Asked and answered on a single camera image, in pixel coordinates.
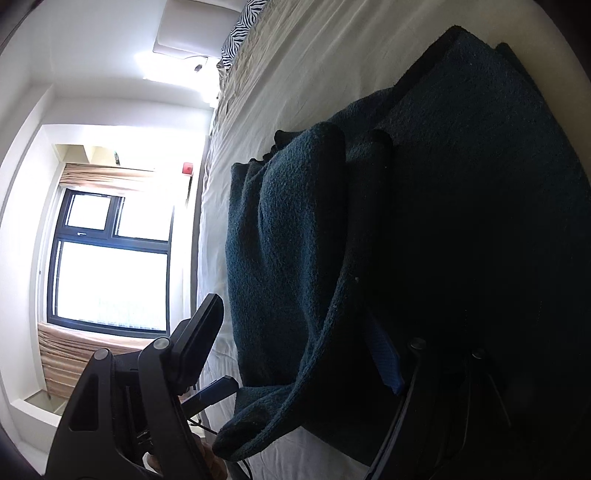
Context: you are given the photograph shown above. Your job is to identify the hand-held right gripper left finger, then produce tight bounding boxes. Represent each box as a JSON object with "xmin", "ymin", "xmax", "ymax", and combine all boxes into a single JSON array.
[{"xmin": 46, "ymin": 293, "xmax": 225, "ymax": 480}]

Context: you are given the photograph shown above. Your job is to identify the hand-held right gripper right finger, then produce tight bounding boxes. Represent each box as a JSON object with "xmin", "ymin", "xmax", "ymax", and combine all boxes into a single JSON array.
[{"xmin": 365, "ymin": 318, "xmax": 514, "ymax": 480}]

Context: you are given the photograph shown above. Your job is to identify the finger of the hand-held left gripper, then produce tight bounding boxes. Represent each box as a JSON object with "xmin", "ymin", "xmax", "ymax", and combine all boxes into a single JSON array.
[{"xmin": 178, "ymin": 375, "xmax": 239, "ymax": 418}]

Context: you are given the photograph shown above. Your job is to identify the dark green knit sweater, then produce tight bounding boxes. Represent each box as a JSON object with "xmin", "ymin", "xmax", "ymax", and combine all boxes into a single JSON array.
[{"xmin": 212, "ymin": 25, "xmax": 591, "ymax": 480}]

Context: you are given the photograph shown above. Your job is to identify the black framed window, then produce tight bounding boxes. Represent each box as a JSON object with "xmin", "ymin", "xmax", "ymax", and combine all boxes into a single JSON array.
[{"xmin": 46, "ymin": 187, "xmax": 175, "ymax": 335}]

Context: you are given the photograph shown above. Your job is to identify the beige curtain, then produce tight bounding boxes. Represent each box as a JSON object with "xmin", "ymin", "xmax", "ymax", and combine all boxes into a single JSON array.
[{"xmin": 36, "ymin": 323, "xmax": 155, "ymax": 398}]

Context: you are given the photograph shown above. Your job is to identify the beige window blind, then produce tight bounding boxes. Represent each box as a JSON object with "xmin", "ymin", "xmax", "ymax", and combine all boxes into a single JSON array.
[{"xmin": 60, "ymin": 161, "xmax": 191, "ymax": 193}]

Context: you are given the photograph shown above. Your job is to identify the bed with beige sheet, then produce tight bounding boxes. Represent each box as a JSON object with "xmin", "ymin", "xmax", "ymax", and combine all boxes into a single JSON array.
[{"xmin": 191, "ymin": 0, "xmax": 591, "ymax": 480}]

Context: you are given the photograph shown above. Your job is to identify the zebra print pillow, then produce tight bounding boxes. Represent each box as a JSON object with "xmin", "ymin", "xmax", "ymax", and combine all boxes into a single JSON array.
[{"xmin": 220, "ymin": 0, "xmax": 269, "ymax": 71}]

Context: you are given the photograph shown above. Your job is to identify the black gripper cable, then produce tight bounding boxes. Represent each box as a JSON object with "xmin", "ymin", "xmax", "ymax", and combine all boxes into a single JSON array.
[{"xmin": 186, "ymin": 416, "xmax": 254, "ymax": 480}]

